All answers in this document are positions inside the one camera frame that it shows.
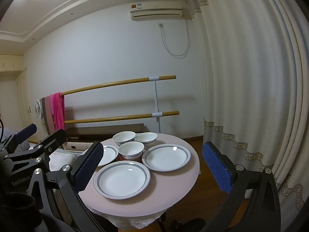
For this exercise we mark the white bed mattress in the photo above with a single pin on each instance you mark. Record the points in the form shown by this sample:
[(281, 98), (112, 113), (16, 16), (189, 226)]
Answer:
[(60, 160)]

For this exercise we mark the white wall socket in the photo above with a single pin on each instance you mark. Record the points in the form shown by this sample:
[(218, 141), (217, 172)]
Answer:
[(160, 25)]

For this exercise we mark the cream overhead cabinets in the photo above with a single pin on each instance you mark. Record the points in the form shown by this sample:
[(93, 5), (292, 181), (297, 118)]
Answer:
[(9, 62)]

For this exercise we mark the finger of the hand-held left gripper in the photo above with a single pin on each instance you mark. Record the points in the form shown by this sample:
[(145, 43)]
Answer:
[(26, 132), (54, 141)]

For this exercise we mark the person's left hand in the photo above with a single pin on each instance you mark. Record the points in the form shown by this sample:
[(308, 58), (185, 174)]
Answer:
[(17, 206)]

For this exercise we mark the pink cloth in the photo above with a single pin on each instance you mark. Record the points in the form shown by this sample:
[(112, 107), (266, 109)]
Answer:
[(58, 111)]

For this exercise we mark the white air conditioner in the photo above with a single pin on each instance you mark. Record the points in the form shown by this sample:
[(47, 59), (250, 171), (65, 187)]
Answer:
[(154, 8)]

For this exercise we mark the cream lace-trimmed curtain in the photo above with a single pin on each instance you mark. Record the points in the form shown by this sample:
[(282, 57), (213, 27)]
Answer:
[(241, 77)]

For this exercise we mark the brown cloth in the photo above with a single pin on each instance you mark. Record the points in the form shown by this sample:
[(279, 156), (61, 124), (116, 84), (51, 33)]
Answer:
[(47, 116)]

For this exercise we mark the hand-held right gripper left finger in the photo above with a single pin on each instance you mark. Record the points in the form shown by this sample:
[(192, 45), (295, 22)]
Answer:
[(88, 168)]

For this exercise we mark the white air conditioner pipe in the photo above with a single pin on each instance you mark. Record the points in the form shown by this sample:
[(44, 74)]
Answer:
[(189, 4)]

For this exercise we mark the white plate with grey rim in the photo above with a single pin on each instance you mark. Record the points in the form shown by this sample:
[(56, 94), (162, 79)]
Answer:
[(122, 181), (109, 154), (166, 158)]

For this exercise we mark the long wooden barre rail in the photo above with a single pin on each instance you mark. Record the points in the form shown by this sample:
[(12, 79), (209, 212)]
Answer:
[(108, 84)]

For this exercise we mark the white round fan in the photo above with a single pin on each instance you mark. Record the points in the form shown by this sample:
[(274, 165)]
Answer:
[(38, 108)]

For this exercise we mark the short wooden barre rail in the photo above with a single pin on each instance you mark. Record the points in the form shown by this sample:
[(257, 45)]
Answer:
[(108, 119)]

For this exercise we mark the white bowl with grey band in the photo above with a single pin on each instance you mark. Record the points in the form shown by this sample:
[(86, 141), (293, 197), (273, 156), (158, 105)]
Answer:
[(147, 137), (131, 149), (124, 137)]

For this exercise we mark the round pink printed table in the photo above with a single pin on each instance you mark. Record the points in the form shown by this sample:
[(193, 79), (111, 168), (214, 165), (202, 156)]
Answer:
[(169, 191)]

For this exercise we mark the white lace tablecloth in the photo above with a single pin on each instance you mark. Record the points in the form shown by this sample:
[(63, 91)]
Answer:
[(125, 221)]

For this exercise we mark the cream door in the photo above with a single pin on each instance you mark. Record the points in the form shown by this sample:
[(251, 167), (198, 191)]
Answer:
[(24, 96)]

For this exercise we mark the white barre post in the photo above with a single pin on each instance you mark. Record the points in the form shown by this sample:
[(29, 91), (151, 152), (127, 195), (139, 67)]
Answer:
[(156, 96)]

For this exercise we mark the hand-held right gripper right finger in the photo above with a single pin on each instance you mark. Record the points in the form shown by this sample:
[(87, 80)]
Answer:
[(217, 169)]

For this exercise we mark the white storage box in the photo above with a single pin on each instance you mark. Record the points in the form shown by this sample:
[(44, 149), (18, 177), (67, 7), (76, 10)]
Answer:
[(77, 146)]

